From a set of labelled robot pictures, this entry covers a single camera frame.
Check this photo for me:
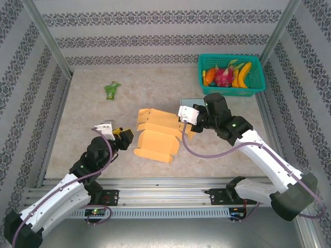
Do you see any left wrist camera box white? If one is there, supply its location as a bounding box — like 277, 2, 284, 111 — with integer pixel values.
94, 119, 116, 142

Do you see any pink toy dragon fruit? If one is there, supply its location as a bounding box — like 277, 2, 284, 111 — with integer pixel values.
212, 59, 244, 87

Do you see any teal plastic basket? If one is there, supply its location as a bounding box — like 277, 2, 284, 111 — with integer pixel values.
198, 53, 266, 97

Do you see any aluminium mounting rail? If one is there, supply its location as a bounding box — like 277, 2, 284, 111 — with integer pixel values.
24, 177, 303, 207

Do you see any orange paper box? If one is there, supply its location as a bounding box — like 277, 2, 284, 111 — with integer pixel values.
133, 108, 197, 164

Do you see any green snack packet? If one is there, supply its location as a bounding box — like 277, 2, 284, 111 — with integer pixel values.
104, 81, 122, 101

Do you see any yellow toy banana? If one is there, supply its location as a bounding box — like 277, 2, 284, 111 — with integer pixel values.
232, 61, 252, 89

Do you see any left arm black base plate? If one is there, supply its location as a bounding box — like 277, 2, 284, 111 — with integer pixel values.
89, 189, 120, 207

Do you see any grey sheet metal panel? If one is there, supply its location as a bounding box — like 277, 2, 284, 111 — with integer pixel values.
15, 206, 319, 248

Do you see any aluminium side rail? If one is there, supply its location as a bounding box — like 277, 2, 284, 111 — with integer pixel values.
36, 77, 73, 188
254, 91, 294, 185

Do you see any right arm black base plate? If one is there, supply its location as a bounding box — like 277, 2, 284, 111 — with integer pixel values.
209, 188, 258, 206

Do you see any aluminium frame post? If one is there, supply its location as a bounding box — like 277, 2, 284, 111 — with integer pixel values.
22, 0, 74, 80
259, 0, 302, 64

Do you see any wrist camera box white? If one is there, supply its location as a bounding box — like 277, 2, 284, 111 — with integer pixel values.
94, 119, 116, 142
176, 104, 200, 126

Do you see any orange toy fruit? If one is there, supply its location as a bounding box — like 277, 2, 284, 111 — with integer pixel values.
205, 67, 216, 84

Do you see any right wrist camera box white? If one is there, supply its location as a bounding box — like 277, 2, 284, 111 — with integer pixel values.
176, 104, 200, 126

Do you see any slotted grey cable duct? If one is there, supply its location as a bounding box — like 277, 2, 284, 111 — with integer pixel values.
69, 208, 231, 219

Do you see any light blue paper box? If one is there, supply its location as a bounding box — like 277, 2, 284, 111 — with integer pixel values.
180, 98, 207, 107

